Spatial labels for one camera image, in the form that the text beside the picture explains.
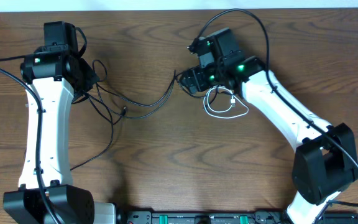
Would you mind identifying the white usb cable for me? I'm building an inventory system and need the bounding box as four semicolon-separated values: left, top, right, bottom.
203;86;250;119

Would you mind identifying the black usb cable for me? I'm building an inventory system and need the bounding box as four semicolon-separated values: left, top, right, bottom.
69;58;229;171

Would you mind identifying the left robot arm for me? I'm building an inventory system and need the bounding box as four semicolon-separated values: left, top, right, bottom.
3;21;117;223

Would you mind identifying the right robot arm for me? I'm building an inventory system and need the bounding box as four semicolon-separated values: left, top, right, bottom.
179;29;358;223

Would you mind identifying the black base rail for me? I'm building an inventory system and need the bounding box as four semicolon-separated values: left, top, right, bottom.
116;210;358;224

